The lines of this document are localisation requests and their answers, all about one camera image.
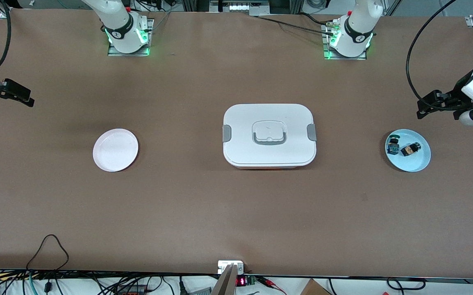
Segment orange push-button switch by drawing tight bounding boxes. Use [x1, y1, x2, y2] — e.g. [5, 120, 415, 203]
[400, 142, 422, 157]

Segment white lidded box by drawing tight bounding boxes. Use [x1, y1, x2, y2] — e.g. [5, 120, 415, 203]
[222, 103, 317, 170]

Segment light blue round plate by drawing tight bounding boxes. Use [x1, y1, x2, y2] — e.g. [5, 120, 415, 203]
[385, 129, 431, 172]

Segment pink round plate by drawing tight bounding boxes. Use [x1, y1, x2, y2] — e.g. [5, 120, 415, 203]
[93, 129, 139, 172]

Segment brown cardboard piece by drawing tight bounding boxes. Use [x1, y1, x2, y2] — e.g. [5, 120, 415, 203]
[300, 279, 332, 295]

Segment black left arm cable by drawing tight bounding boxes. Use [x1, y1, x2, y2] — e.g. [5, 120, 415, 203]
[405, 0, 459, 109]

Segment green and blue switch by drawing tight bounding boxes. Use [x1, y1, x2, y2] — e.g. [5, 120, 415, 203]
[387, 134, 401, 157]

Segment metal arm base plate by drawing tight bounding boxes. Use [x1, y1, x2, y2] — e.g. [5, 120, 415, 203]
[107, 18, 155, 57]
[322, 23, 368, 61]

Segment thin black looped cable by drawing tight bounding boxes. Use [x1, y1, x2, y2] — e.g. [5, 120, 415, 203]
[26, 234, 70, 272]

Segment black cable across table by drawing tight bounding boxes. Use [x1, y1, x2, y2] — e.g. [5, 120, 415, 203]
[255, 12, 338, 37]

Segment black coiled floor cable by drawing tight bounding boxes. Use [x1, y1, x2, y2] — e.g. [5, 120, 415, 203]
[386, 277, 426, 291]

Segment tangled cable bundle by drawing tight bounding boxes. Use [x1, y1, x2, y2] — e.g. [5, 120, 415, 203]
[0, 268, 221, 295]

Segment red clip lead wires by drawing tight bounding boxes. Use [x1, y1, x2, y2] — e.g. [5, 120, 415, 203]
[256, 276, 287, 295]

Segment white mounting bracket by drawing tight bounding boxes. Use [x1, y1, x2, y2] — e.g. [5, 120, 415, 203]
[217, 260, 245, 275]

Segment aluminium camera post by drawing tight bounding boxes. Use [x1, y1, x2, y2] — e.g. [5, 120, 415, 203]
[211, 263, 238, 295]

